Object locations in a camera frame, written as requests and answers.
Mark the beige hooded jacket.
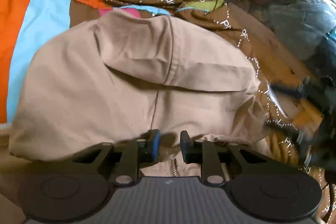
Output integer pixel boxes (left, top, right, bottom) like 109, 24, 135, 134
9, 10, 265, 162

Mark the brown PF patterned duvet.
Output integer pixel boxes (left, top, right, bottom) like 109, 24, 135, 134
101, 0, 336, 224

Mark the tan blanket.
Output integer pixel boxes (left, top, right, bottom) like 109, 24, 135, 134
0, 124, 29, 207

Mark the colourful patchwork bed sheet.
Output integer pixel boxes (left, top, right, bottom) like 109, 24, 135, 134
1, 0, 179, 124

